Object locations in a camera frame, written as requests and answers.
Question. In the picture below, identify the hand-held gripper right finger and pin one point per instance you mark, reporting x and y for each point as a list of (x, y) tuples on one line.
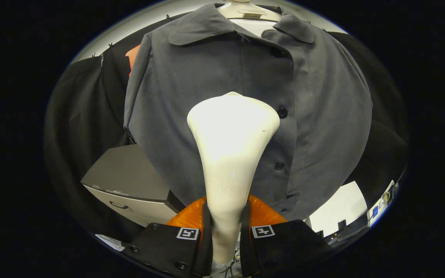
[(244, 251)]

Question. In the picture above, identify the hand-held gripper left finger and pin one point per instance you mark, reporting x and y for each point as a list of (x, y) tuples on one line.
[(206, 251)]

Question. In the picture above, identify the white garment steamer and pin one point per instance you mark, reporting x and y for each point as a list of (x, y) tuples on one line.
[(230, 146)]

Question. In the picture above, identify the grey button shirt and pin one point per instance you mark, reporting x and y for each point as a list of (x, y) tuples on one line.
[(323, 116)]

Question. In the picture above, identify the cream garment hanger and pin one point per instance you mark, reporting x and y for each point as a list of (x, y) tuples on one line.
[(245, 11)]

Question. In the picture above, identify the white flat box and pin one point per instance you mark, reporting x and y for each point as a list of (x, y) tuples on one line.
[(338, 210)]

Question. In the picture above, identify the grey drawer cabinet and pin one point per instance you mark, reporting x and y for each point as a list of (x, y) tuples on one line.
[(129, 173)]

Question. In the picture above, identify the white card with small items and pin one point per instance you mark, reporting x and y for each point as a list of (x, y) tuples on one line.
[(377, 210)]

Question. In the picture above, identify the black backdrop cloth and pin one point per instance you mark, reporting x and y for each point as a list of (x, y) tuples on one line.
[(87, 108)]

